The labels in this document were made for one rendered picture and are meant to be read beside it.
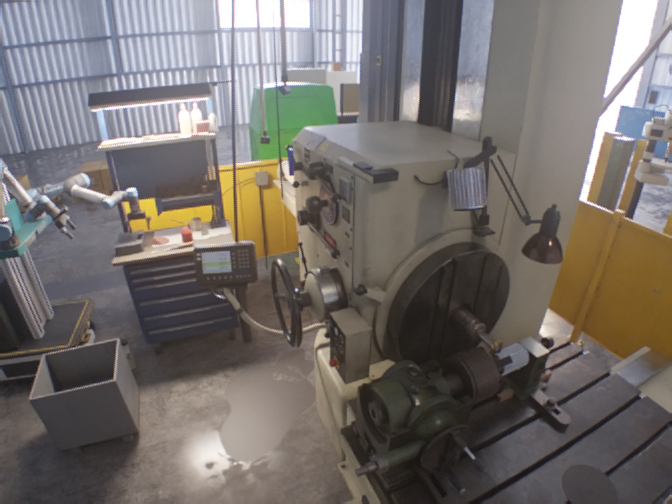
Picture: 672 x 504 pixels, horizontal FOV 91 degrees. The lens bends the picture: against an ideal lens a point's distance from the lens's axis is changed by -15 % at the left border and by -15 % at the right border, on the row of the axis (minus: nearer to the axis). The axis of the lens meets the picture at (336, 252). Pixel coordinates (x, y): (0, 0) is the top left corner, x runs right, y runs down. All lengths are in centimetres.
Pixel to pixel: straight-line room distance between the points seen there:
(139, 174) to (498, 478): 301
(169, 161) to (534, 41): 262
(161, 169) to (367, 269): 226
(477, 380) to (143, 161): 277
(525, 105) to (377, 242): 75
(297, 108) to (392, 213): 416
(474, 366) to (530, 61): 109
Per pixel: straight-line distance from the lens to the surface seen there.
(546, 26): 162
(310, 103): 542
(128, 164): 329
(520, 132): 160
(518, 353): 159
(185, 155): 324
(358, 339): 138
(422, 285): 138
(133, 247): 308
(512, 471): 154
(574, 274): 374
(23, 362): 368
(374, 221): 128
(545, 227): 141
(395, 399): 125
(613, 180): 701
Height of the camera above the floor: 223
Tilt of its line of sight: 28 degrees down
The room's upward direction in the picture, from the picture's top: straight up
